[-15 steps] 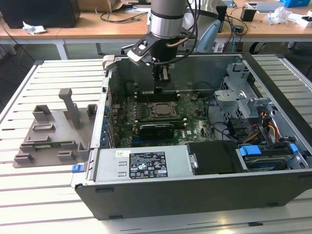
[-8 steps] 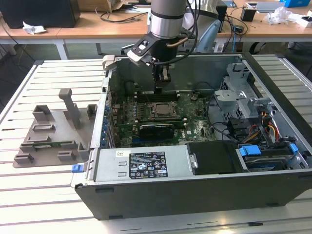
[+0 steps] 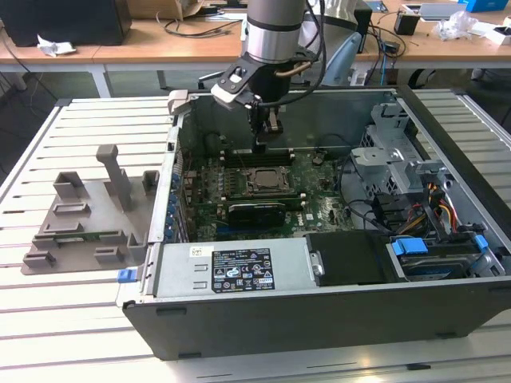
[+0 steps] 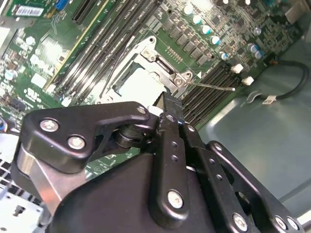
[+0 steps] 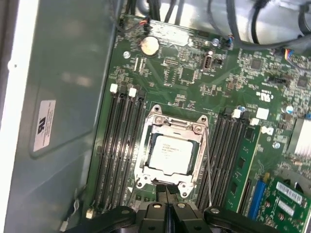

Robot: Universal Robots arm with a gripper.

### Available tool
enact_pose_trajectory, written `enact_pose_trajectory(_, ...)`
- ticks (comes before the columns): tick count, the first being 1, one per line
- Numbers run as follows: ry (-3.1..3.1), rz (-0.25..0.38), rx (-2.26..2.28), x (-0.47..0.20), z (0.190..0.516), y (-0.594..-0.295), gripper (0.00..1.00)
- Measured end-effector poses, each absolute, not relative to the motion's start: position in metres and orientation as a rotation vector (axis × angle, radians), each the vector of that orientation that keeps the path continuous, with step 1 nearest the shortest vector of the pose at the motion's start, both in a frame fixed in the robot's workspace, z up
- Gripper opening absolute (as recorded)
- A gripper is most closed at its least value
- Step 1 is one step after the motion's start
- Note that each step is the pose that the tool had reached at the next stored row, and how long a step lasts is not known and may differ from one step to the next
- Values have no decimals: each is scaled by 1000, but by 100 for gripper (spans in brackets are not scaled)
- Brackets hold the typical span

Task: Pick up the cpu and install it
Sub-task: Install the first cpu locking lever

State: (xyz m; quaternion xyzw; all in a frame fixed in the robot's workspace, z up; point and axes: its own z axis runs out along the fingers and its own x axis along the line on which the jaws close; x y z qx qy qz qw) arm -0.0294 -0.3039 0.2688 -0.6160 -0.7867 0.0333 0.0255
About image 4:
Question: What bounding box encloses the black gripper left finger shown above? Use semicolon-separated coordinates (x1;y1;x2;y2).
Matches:
11;92;190;226

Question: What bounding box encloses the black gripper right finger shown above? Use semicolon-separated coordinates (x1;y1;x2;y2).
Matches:
167;96;305;233

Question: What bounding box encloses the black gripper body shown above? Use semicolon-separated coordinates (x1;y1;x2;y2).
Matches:
48;152;192;233

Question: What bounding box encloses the silver CPU chip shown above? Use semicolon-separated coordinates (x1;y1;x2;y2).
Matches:
116;67;168;104

